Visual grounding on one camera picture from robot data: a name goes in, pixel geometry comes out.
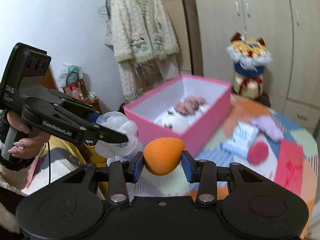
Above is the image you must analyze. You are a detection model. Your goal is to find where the orange sponge egg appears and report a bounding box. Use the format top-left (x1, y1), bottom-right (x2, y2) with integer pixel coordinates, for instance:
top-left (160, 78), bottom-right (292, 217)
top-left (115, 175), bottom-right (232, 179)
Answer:
top-left (143, 137), bottom-right (185, 176)

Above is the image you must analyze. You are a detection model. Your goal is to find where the light blue book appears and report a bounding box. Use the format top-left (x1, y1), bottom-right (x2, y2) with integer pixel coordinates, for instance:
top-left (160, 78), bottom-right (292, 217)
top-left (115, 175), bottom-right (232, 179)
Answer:
top-left (220, 121), bottom-right (260, 159)

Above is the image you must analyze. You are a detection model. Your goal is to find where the red round puff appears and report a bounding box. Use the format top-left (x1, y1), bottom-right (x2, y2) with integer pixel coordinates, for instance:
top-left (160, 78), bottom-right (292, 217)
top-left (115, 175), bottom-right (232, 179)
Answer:
top-left (247, 141), bottom-right (269, 165)

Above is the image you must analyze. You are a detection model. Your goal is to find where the white panda plush toy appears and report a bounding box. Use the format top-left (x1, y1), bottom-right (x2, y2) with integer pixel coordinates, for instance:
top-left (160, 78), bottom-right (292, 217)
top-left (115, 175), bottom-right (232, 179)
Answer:
top-left (153, 108), bottom-right (197, 133)

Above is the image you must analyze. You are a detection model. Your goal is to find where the pink floral cloth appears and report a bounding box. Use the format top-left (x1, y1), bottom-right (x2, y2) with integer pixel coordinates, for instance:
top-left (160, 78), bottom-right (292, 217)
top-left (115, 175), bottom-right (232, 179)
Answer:
top-left (174, 95), bottom-right (206, 115)

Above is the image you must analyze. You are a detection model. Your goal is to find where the purple plush toy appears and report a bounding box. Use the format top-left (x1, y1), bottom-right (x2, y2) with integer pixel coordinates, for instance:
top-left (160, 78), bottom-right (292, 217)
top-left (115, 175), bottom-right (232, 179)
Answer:
top-left (250, 115), bottom-right (284, 142)

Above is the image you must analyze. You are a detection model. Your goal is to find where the red envelope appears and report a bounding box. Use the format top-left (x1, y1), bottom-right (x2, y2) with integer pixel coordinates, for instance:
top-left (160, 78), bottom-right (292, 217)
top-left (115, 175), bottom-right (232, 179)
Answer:
top-left (274, 139), bottom-right (304, 196)

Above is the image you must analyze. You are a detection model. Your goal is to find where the person's left hand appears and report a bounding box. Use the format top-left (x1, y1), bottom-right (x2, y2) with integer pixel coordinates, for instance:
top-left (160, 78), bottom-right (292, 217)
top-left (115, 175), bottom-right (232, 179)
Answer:
top-left (7, 111), bottom-right (51, 159)

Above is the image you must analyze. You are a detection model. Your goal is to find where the pink cardboard box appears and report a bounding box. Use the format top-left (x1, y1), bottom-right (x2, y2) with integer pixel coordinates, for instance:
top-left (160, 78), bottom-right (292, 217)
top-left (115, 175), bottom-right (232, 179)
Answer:
top-left (124, 75), bottom-right (231, 157)

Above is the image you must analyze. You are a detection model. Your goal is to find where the colourful patchwork blanket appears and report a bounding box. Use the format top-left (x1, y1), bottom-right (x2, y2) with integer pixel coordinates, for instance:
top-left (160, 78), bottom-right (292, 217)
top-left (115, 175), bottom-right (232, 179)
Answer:
top-left (107, 93), bottom-right (318, 238)

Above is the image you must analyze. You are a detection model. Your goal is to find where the cream green knit cardigan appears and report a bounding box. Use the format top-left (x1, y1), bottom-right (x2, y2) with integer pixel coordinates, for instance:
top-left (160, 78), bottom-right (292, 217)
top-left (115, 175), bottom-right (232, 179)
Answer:
top-left (105, 0), bottom-right (180, 100)

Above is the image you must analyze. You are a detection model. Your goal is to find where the yellow flower bouquet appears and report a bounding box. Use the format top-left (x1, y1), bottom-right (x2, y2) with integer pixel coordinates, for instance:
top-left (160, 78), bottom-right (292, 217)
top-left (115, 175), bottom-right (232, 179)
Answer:
top-left (226, 32), bottom-right (273, 100)

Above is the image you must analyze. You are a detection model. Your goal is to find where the grey wardrobe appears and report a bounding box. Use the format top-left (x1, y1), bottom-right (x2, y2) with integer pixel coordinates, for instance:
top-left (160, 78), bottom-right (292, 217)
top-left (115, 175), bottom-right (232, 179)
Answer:
top-left (183, 0), bottom-right (319, 131)

